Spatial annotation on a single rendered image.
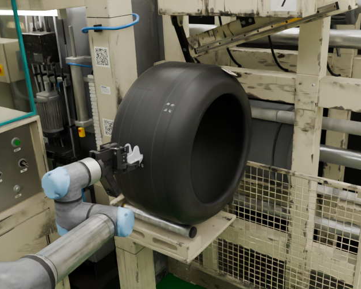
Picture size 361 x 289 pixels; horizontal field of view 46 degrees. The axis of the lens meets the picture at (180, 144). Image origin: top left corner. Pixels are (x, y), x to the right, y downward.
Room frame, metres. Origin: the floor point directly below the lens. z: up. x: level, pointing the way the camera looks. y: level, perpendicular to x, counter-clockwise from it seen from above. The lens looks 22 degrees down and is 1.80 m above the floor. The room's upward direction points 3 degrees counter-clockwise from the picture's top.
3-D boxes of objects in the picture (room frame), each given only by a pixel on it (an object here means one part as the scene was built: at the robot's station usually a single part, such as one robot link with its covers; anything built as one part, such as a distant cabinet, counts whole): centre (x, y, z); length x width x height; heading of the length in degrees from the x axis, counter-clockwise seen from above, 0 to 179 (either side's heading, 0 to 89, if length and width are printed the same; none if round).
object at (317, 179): (1.69, -0.35, 0.65); 0.90 x 0.02 x 0.70; 54
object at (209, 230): (1.56, 0.03, 0.80); 0.37 x 0.36 x 0.02; 144
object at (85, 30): (1.69, 0.24, 1.62); 0.19 x 0.19 x 0.06; 54
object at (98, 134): (1.72, 0.33, 1.19); 0.05 x 0.04 x 0.48; 144
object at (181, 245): (1.45, 0.11, 0.84); 0.36 x 0.09 x 0.06; 54
